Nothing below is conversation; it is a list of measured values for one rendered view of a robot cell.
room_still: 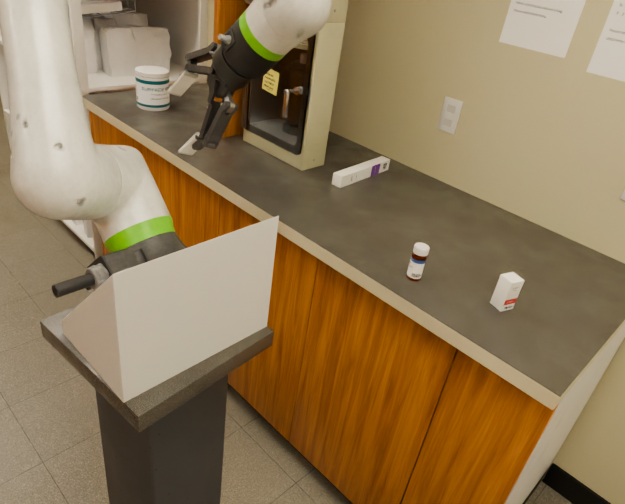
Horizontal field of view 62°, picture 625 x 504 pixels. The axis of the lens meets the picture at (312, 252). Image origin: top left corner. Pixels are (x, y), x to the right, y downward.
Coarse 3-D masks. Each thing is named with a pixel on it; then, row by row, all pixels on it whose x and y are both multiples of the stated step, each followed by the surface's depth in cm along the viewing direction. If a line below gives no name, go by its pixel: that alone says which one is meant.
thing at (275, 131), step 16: (304, 48) 159; (288, 64) 166; (304, 64) 161; (256, 80) 179; (288, 80) 168; (304, 80) 163; (256, 96) 182; (272, 96) 176; (304, 96) 165; (256, 112) 184; (272, 112) 178; (288, 112) 173; (304, 112) 167; (256, 128) 187; (272, 128) 181; (288, 128) 175; (288, 144) 177
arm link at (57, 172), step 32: (0, 0) 76; (32, 0) 76; (64, 0) 81; (32, 32) 76; (64, 32) 80; (32, 64) 76; (64, 64) 79; (32, 96) 76; (64, 96) 78; (32, 128) 76; (64, 128) 77; (32, 160) 75; (64, 160) 76; (96, 160) 81; (32, 192) 76; (64, 192) 77; (96, 192) 81
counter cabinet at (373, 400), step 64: (192, 192) 181; (320, 320) 152; (384, 320) 133; (256, 384) 189; (320, 384) 161; (384, 384) 140; (448, 384) 124; (512, 384) 112; (576, 384) 114; (320, 448) 172; (384, 448) 148; (448, 448) 131; (512, 448) 117
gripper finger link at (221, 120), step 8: (224, 104) 90; (224, 112) 92; (232, 112) 92; (216, 120) 92; (224, 120) 93; (216, 128) 93; (224, 128) 94; (208, 136) 94; (216, 136) 94; (216, 144) 96
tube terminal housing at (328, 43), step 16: (336, 0) 154; (336, 16) 157; (320, 32) 155; (336, 32) 160; (320, 48) 158; (336, 48) 163; (320, 64) 161; (336, 64) 166; (320, 80) 165; (336, 80) 170; (320, 96) 168; (320, 112) 172; (304, 128) 171; (320, 128) 175; (256, 144) 191; (272, 144) 185; (304, 144) 173; (320, 144) 179; (288, 160) 181; (304, 160) 177; (320, 160) 183
